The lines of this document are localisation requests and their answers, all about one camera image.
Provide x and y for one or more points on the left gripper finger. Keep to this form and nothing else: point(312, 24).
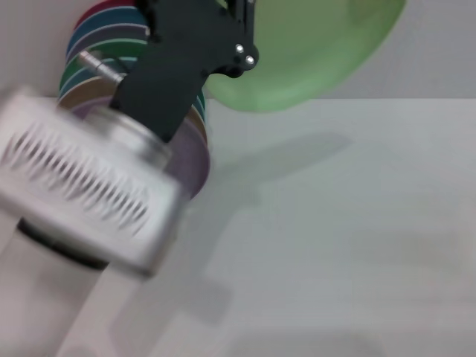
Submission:
point(150, 15)
point(243, 18)

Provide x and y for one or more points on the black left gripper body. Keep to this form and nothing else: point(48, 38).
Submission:
point(167, 85)

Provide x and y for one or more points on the light green plate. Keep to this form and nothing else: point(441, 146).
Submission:
point(308, 56)

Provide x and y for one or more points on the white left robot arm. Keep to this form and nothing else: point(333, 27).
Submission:
point(41, 297)

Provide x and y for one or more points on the grey purple plate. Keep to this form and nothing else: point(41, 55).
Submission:
point(108, 39)

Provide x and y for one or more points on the red plate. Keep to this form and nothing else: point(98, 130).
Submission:
point(100, 9)

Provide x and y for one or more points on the beige plate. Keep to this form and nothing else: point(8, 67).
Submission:
point(93, 93)

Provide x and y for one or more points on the lilac plate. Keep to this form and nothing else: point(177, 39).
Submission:
point(189, 160)

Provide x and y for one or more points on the blue plate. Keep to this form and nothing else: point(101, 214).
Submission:
point(80, 80)

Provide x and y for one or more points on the dark green plate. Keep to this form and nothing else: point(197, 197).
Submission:
point(76, 70)

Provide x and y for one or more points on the stack of multicoloured plates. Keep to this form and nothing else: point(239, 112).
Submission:
point(108, 24)

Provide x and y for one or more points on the silver metal rod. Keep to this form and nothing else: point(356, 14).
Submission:
point(100, 67)

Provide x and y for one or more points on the silver vented wrist box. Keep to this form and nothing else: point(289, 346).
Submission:
point(85, 186)

